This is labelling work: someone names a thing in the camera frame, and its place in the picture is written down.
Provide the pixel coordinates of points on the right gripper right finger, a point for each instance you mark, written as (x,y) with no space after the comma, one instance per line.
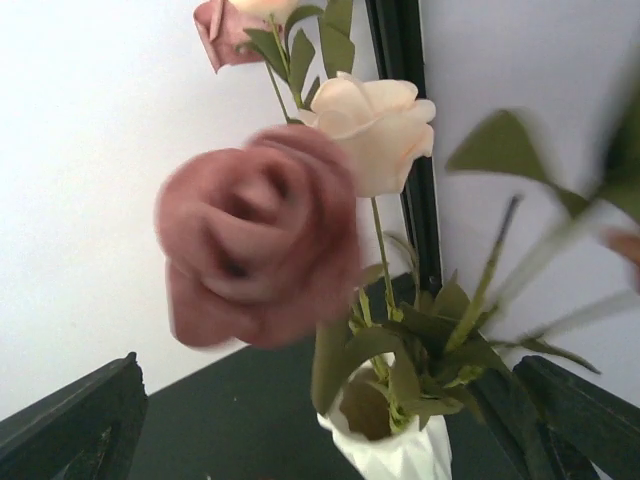
(602,426)

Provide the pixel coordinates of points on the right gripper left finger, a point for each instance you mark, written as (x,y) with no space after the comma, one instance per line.
(88,429)

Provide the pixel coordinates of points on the mauve brown rose stem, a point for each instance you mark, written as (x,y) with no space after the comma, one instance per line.
(261,245)

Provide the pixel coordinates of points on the pink cream rose stem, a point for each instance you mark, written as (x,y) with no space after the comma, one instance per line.
(308,48)

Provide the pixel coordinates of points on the white ribbed vase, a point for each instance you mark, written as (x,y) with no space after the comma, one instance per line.
(359,426)

